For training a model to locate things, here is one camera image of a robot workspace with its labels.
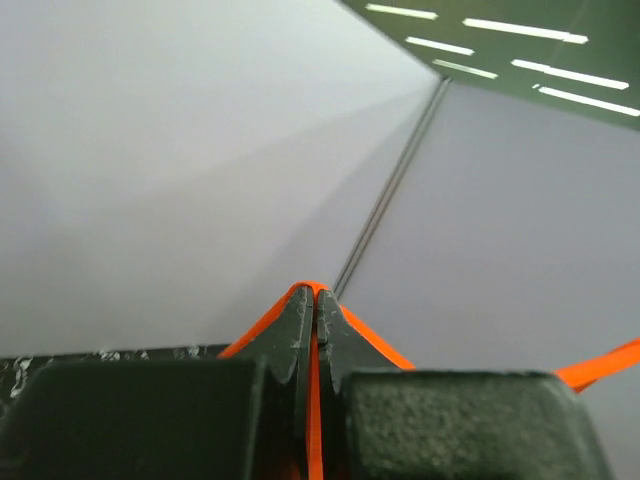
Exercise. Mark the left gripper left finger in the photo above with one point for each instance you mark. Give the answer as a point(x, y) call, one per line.
point(241, 415)

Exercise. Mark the orange t shirt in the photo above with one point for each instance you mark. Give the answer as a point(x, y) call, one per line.
point(577, 377)

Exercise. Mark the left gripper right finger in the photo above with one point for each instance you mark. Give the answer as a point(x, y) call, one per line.
point(382, 420)

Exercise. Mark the right aluminium corner post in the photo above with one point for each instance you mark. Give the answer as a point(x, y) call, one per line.
point(390, 186)

